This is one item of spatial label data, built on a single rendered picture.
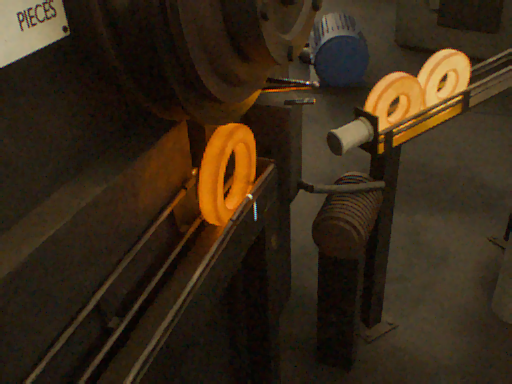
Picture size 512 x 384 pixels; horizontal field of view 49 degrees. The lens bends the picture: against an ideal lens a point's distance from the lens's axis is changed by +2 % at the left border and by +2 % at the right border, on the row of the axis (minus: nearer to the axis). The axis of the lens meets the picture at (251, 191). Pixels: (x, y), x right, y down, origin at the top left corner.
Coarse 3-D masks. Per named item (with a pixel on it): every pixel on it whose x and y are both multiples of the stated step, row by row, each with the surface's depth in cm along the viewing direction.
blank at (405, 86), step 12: (396, 72) 125; (384, 84) 122; (396, 84) 122; (408, 84) 124; (420, 84) 127; (372, 96) 123; (384, 96) 122; (396, 96) 124; (408, 96) 126; (420, 96) 129; (372, 108) 123; (384, 108) 124; (396, 108) 131; (408, 108) 128; (420, 108) 131; (384, 120) 126; (396, 120) 129
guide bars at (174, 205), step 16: (176, 208) 92; (160, 224) 87; (176, 224) 93; (192, 224) 94; (208, 224) 101; (144, 240) 83; (192, 240) 96; (128, 256) 81; (176, 256) 89; (112, 272) 78; (160, 272) 86; (144, 288) 84; (96, 304) 75; (80, 320) 72; (112, 320) 80; (128, 320) 79; (64, 336) 70; (112, 336) 77; (128, 336) 82; (48, 352) 68; (96, 368) 74
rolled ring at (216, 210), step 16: (224, 128) 93; (240, 128) 95; (208, 144) 91; (224, 144) 90; (240, 144) 99; (208, 160) 90; (224, 160) 91; (240, 160) 103; (208, 176) 89; (240, 176) 104; (208, 192) 90; (240, 192) 103; (208, 208) 92; (224, 208) 94; (224, 224) 96
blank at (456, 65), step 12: (432, 60) 128; (444, 60) 127; (456, 60) 130; (468, 60) 132; (420, 72) 129; (432, 72) 127; (444, 72) 129; (456, 72) 132; (468, 72) 134; (432, 84) 129; (456, 84) 134; (432, 96) 131; (444, 96) 134
